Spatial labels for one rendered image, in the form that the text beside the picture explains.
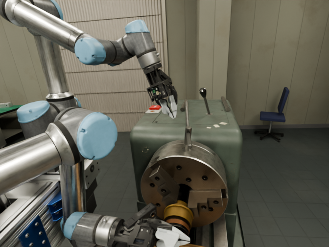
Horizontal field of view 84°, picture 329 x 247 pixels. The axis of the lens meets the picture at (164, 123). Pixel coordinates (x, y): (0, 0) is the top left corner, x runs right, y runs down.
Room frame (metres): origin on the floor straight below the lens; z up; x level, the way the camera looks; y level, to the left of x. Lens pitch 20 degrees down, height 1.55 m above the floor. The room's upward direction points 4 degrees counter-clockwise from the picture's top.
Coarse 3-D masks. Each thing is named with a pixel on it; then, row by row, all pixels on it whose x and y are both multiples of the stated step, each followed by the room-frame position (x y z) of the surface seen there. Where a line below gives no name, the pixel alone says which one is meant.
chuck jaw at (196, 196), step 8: (192, 192) 0.50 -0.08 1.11; (200, 192) 0.49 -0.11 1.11; (208, 192) 0.49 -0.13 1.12; (216, 192) 0.48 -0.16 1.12; (224, 192) 0.49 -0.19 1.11; (192, 200) 0.46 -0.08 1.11; (200, 200) 0.46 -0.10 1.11; (208, 200) 0.46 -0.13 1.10; (216, 200) 0.46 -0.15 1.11; (192, 208) 0.43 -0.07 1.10; (200, 208) 0.45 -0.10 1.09; (208, 208) 0.44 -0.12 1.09
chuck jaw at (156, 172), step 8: (152, 168) 0.55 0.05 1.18; (160, 168) 0.53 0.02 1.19; (152, 176) 0.50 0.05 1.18; (160, 176) 0.50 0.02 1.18; (168, 176) 0.52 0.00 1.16; (160, 184) 0.50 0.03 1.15; (168, 184) 0.49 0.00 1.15; (176, 184) 0.52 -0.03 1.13; (160, 192) 0.48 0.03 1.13; (168, 192) 0.47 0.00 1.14; (176, 192) 0.48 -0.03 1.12; (168, 200) 0.45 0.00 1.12; (176, 200) 0.45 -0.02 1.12
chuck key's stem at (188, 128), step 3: (186, 126) 0.56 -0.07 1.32; (189, 126) 0.56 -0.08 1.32; (186, 129) 0.55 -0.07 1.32; (189, 129) 0.55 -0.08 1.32; (186, 132) 0.55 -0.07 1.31; (189, 132) 0.55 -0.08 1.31; (186, 135) 0.55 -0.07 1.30; (186, 138) 0.55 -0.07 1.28; (186, 141) 0.55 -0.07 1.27; (186, 144) 0.55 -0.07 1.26; (186, 147) 0.56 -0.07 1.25; (186, 150) 0.56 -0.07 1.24
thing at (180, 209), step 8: (168, 208) 0.43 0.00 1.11; (176, 208) 0.42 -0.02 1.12; (184, 208) 0.42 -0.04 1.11; (168, 216) 0.41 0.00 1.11; (176, 216) 0.40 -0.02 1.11; (184, 216) 0.40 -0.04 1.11; (192, 216) 0.42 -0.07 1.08; (176, 224) 0.37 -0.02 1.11; (184, 224) 0.38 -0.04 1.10; (184, 232) 0.37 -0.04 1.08
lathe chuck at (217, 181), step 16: (176, 144) 0.61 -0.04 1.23; (160, 160) 0.54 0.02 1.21; (176, 160) 0.53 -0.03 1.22; (192, 160) 0.51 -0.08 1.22; (208, 160) 0.53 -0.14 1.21; (144, 176) 0.55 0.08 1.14; (176, 176) 0.53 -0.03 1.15; (192, 176) 0.51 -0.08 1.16; (208, 176) 0.50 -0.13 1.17; (224, 176) 0.52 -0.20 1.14; (144, 192) 0.56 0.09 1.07; (160, 208) 0.54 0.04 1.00; (224, 208) 0.49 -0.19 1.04; (192, 224) 0.51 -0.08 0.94
